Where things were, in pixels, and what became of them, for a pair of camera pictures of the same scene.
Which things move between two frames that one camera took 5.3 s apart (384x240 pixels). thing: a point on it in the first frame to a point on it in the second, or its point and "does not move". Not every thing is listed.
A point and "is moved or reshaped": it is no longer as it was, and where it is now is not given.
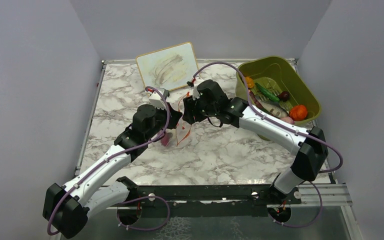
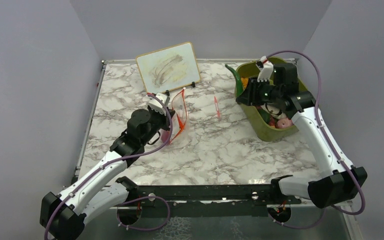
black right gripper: x=190 y=114 to x=245 y=98
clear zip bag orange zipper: x=182 y=130 is moved or reshaped
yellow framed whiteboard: x=170 y=68 does not move
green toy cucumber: x=266 y=93 is moved or reshaped
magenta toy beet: x=164 y=140 does not move
